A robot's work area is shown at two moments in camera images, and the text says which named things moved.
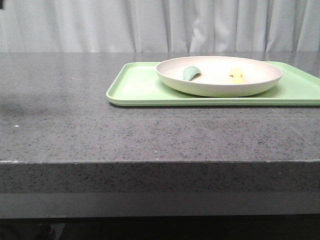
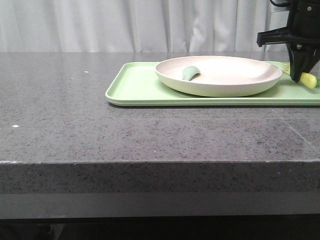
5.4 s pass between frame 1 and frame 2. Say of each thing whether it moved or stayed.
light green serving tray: stayed
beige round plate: stayed
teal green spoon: stayed
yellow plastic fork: moved
